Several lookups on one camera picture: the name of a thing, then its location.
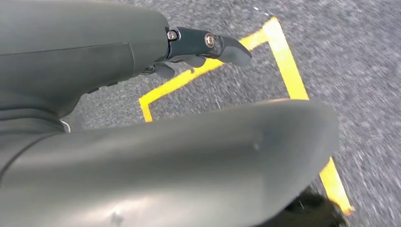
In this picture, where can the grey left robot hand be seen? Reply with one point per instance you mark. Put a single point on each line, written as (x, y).
(156, 175)

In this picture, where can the black robot foot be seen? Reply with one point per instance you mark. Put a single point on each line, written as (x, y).
(307, 210)

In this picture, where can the yellow floor tape square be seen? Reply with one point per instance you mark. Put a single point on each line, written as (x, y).
(291, 72)

